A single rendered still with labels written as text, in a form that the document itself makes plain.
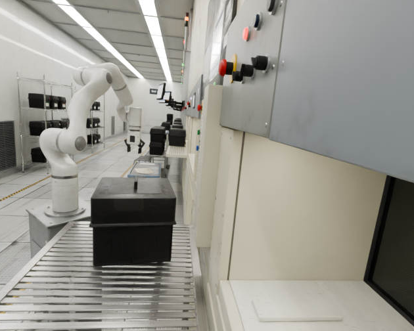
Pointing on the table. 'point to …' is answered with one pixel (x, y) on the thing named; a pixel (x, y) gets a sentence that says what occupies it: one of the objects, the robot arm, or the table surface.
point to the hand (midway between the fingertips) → (134, 151)
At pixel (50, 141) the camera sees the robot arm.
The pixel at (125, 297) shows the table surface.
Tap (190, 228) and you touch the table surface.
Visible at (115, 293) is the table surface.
